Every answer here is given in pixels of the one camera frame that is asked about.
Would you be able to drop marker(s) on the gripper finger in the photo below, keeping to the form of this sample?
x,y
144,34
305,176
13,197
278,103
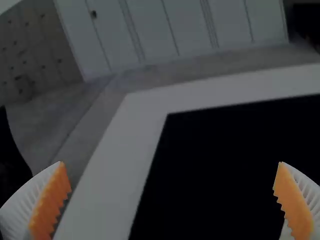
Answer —
x,y
22,212
297,200

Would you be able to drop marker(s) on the black mat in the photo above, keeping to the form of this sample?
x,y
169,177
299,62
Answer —
x,y
212,175

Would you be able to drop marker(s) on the black crate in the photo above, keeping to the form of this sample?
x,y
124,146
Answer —
x,y
306,20

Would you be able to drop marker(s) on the grey cupboard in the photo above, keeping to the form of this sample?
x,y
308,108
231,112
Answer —
x,y
175,30

